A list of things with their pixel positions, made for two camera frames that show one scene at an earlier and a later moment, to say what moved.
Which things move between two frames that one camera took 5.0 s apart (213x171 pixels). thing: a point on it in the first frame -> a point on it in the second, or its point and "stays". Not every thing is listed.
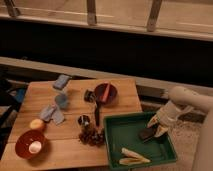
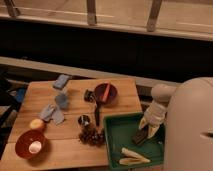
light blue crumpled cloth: [52, 112] stays
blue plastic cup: [61, 100] stays
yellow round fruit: [36, 123] stays
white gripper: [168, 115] -> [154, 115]
